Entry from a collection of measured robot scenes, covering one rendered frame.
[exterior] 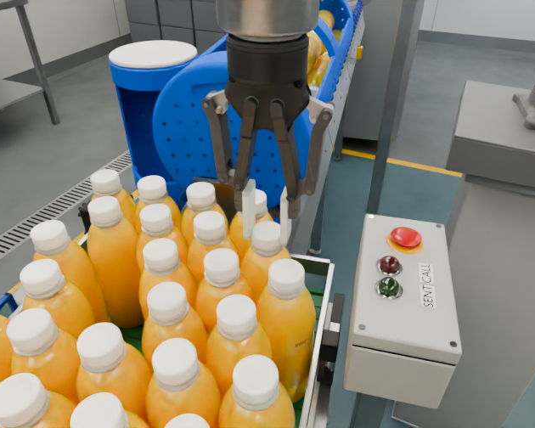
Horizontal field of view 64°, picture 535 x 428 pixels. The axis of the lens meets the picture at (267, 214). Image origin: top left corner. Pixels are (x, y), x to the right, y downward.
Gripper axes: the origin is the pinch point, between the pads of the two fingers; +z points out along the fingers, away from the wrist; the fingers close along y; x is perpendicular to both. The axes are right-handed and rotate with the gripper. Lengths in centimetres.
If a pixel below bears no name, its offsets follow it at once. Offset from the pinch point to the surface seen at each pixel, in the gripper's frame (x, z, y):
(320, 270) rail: -10.5, 17.5, -6.0
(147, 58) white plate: -83, 10, 59
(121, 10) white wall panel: -432, 71, 280
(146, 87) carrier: -76, 16, 57
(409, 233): -3.6, 2.4, -16.7
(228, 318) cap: 14.0, 2.4, 0.4
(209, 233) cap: 1.6, 3.0, 6.9
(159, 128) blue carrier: -22.8, 2.3, 25.2
